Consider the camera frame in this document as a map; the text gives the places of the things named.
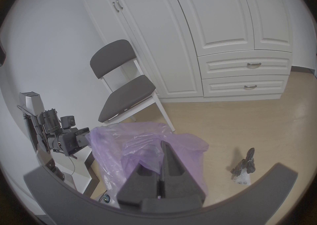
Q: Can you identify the white chair grey seat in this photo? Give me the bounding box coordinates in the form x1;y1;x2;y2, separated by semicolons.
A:
90;39;176;133

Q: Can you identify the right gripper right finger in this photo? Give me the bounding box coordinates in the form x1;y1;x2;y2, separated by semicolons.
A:
161;140;207;205

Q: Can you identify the purple plastic bag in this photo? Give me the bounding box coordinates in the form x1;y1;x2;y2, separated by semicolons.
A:
85;121;210;200

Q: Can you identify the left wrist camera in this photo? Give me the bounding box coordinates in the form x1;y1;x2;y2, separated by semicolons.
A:
60;116;76;129

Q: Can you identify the white wardrobe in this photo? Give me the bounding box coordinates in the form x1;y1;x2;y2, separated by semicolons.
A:
79;0;294;102

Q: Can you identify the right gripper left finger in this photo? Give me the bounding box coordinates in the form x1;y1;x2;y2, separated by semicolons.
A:
117;164;159;206

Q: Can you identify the crumpled black plastic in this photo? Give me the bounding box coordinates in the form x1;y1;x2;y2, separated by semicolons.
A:
230;148;257;177

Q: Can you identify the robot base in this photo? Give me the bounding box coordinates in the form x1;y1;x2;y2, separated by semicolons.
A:
35;148;118;208

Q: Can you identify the white printed wrapper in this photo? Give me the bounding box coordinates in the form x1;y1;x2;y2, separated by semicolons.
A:
232;171;251;186

